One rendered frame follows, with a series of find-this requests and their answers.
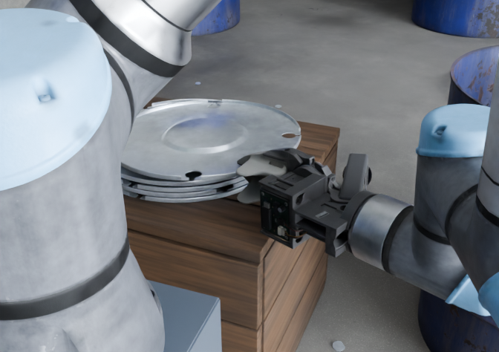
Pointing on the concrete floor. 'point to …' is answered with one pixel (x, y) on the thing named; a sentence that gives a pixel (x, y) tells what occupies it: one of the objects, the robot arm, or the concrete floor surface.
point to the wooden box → (236, 258)
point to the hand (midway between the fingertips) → (249, 165)
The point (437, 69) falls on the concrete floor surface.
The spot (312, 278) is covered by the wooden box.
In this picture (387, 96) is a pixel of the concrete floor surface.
